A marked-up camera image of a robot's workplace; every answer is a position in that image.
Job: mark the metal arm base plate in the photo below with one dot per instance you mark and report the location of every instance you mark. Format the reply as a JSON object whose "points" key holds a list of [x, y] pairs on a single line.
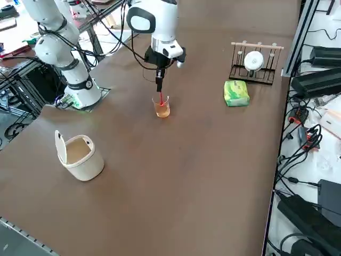
{"points": [[105, 92]]}

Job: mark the aluminium rail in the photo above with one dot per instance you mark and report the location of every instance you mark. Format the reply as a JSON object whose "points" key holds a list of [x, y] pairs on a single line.
{"points": [[24, 234]]}

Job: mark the orange black clamp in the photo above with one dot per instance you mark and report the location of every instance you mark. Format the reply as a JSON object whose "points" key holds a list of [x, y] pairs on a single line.
{"points": [[310, 138]]}

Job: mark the white pink box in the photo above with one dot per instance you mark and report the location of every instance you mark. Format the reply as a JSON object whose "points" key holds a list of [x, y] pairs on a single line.
{"points": [[331, 120]]}

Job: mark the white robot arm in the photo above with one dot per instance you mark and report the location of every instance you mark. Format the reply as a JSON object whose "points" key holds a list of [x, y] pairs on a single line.
{"points": [[80, 85]]}

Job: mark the black box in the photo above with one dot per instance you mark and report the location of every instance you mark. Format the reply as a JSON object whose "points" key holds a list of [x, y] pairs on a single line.
{"points": [[331, 194]]}

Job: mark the small grey wrist camera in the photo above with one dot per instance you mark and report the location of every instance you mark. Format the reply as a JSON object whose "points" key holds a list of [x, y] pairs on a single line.
{"points": [[180, 64]]}

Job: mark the long black adapter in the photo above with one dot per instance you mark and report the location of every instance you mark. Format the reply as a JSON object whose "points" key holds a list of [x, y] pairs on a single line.
{"points": [[303, 216]]}

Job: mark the black metal frame cart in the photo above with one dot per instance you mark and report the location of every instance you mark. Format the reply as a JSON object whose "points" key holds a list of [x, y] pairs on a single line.
{"points": [[16, 80]]}

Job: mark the glass beaker with orange solution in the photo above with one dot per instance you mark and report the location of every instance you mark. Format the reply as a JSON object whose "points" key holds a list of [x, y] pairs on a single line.
{"points": [[163, 113]]}

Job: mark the thin red stir stick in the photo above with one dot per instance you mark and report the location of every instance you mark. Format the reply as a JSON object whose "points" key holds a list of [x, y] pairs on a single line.
{"points": [[161, 99]]}

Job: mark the green tissue pack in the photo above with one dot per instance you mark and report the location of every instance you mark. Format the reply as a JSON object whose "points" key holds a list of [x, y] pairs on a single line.
{"points": [[235, 93]]}

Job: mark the aluminium profile post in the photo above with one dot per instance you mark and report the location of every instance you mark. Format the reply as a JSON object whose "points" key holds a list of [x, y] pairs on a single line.
{"points": [[301, 34]]}

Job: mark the cream bin with flip lid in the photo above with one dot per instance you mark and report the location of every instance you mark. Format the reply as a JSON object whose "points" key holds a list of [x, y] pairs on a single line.
{"points": [[88, 165]]}

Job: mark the green object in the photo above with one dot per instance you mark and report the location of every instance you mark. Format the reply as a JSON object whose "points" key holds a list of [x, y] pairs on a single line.
{"points": [[30, 40]]}

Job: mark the long black ribbed power supply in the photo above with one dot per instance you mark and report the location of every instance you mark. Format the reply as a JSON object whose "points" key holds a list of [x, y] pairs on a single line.
{"points": [[317, 82]]}

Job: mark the orange black connector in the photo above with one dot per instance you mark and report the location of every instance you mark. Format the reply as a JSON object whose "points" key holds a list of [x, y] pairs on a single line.
{"points": [[299, 113]]}

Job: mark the black metal table frame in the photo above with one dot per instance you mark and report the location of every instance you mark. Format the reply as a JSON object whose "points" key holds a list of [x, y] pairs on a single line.
{"points": [[97, 45]]}

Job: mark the black power brick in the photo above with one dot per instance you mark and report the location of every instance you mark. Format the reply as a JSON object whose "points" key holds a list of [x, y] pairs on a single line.
{"points": [[327, 56]]}

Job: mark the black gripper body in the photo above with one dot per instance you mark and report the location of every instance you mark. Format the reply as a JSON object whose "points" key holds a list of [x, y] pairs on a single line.
{"points": [[154, 57]]}

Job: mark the white device with red button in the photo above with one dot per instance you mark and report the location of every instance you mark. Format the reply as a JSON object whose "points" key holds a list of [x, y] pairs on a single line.
{"points": [[80, 12]]}

